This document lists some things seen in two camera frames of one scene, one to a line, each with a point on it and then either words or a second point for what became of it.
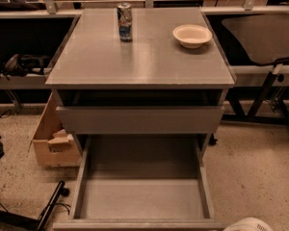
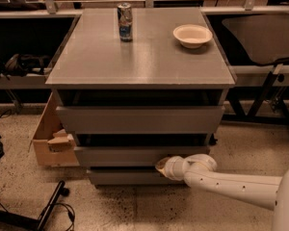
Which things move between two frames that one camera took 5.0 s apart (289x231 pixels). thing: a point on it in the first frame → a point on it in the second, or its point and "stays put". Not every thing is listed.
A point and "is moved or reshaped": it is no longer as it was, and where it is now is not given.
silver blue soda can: [124, 21] stays put
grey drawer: [143, 183] is moved or reshaped
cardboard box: [54, 145] stays put
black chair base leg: [43, 217] stays put
